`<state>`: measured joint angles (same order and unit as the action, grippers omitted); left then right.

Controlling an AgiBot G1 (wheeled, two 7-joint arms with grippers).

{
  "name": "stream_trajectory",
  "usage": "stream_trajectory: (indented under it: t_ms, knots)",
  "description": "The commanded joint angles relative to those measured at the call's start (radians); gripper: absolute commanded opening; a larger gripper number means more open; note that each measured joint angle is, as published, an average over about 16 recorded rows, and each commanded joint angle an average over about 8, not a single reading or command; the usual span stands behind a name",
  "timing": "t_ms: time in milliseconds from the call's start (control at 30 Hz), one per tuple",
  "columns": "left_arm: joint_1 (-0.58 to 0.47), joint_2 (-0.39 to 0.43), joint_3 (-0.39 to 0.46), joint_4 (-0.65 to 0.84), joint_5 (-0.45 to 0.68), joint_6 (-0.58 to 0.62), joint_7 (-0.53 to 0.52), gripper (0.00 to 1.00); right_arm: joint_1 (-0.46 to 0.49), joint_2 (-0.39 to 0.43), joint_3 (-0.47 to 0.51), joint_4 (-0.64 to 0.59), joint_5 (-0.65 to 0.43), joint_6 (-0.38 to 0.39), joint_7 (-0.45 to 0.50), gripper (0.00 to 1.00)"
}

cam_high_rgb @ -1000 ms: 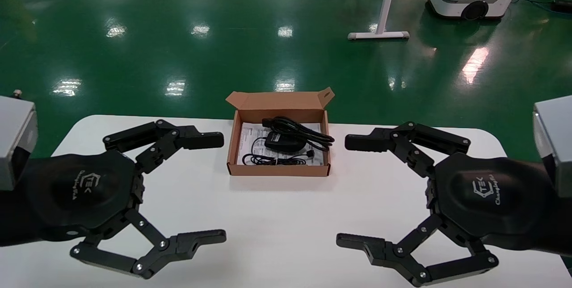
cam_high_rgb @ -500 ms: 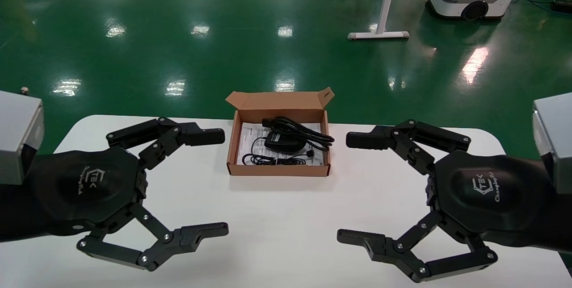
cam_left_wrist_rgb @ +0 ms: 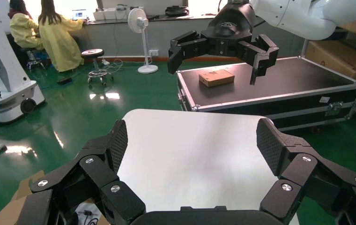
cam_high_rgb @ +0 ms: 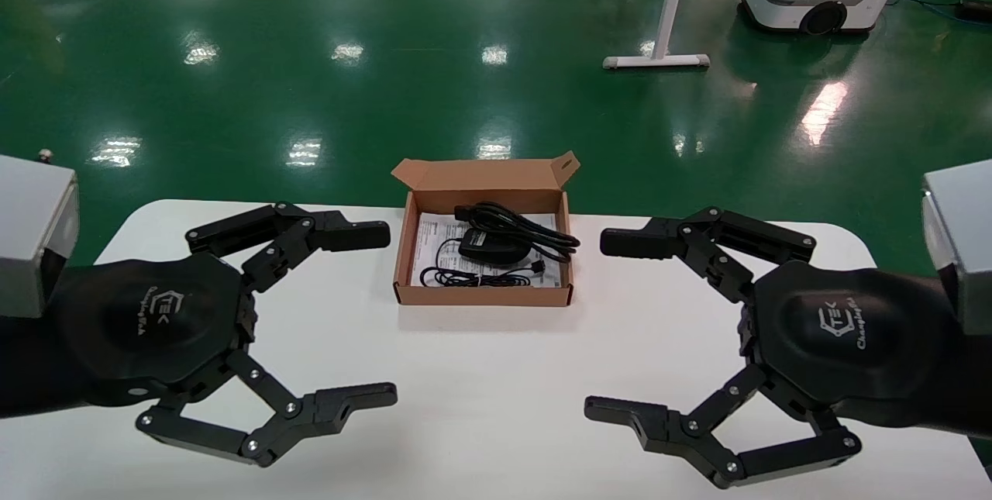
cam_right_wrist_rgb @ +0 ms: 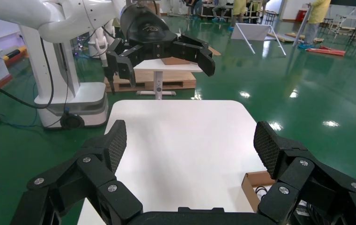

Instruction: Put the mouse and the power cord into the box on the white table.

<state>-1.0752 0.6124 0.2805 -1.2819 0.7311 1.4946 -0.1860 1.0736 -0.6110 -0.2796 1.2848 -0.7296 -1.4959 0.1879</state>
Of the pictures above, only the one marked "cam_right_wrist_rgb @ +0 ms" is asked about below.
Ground black hanging cable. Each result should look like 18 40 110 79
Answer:
0 37 55 110

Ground wooden floor boards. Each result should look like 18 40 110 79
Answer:
268 32 325 44

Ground red bin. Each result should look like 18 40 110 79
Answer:
296 9 310 23

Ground wooden pallet stack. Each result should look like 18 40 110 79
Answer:
104 69 197 93

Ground brown cardboard box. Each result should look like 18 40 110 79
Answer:
241 171 276 213

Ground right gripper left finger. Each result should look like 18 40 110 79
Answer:
10 119 143 225

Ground flat brown box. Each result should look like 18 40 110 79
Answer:
161 57 193 66

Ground yellow black bumper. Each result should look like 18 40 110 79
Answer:
2 45 29 67

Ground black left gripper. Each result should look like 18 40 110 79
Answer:
106 3 216 88

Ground white robot with lift column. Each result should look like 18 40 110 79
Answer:
18 24 110 130

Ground white pedestal table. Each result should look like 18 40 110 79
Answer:
133 58 204 97

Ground red floor parts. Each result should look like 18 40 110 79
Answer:
305 45 347 57

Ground blue floor cable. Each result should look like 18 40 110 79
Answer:
0 105 47 129

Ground person in yellow coat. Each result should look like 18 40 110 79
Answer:
228 0 251 32
297 0 332 50

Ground tipped white panel frame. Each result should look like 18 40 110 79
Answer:
230 22 287 57

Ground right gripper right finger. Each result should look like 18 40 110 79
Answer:
253 121 356 225

